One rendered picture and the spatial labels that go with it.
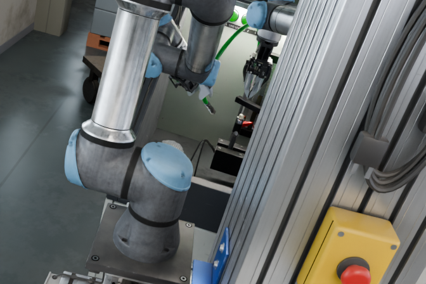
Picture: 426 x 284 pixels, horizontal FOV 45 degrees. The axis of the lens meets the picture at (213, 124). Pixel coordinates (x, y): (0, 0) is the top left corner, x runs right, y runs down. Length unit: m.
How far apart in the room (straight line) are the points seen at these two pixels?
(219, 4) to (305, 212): 0.48
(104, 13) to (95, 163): 4.32
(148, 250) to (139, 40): 0.44
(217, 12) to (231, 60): 1.00
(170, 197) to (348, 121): 0.52
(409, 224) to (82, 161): 0.64
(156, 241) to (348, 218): 0.55
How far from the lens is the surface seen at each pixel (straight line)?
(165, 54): 1.35
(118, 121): 1.05
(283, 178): 0.67
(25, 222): 2.86
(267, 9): 1.42
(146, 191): 1.07
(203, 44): 1.17
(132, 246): 1.14
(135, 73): 1.03
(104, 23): 5.36
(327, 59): 0.61
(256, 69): 1.63
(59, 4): 5.48
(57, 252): 2.71
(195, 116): 2.12
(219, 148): 1.81
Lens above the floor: 1.79
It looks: 24 degrees down
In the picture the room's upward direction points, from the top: 17 degrees clockwise
